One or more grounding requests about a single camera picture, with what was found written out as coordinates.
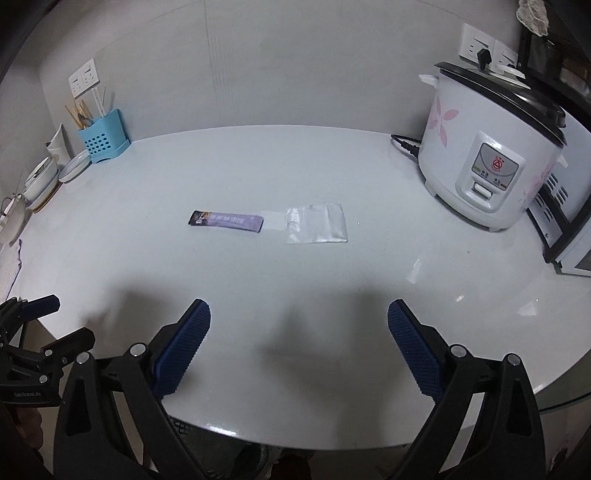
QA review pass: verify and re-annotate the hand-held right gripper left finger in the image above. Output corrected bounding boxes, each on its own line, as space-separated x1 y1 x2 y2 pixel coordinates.
53 298 212 480

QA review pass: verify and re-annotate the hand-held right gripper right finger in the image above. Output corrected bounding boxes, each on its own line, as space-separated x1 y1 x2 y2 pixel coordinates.
387 299 546 480

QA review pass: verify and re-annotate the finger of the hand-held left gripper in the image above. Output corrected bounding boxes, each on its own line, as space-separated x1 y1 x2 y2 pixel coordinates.
42 326 98 370
0 294 62 343

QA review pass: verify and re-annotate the person's left forearm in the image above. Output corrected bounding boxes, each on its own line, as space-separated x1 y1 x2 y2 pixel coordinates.
0 404 56 480

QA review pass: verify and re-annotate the white bowl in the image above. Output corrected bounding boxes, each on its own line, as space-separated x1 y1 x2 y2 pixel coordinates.
0 194 26 245

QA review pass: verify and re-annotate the wooden board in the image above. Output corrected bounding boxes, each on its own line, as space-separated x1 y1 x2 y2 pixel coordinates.
31 182 62 214

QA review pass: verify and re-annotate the black mesh waste bin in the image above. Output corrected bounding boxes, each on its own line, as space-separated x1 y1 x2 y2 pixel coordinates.
166 415 278 480

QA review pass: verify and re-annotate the purple sachet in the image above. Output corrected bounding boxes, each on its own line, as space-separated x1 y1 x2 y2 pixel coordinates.
188 210 265 235

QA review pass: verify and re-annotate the white plate with striped rim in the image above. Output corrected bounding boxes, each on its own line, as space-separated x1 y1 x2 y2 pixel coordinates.
58 148 92 184

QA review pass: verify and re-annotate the small clear plastic wrapper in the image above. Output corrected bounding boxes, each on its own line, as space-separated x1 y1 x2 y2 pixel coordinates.
260 210 289 232

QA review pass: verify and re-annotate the clear plastic bag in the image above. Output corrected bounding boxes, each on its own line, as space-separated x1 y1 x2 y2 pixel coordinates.
285 202 348 244

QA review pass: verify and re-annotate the white angular jug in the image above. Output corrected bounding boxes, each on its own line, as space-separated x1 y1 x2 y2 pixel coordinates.
46 124 70 168

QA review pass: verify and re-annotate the blue plastic utensil holder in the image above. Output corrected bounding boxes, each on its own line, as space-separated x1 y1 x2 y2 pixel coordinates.
77 109 131 164

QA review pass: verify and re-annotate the bundle of wooden chopsticks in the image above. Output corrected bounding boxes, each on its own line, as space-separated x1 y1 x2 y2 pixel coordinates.
65 99 93 130

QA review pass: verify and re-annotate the white microwave oven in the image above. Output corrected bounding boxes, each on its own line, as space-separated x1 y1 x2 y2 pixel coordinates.
526 111 591 278

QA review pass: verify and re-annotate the white flowered rice cooker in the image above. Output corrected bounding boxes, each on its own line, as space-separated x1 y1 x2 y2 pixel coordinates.
418 48 568 232

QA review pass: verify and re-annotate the dark shelf unit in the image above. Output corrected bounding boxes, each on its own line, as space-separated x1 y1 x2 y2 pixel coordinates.
517 28 591 139

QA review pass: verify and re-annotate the white lace cloth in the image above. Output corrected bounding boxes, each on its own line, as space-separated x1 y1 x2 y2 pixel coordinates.
517 0 552 35

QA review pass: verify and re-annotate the black power cord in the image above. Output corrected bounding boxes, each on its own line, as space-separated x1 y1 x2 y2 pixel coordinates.
390 134 423 160

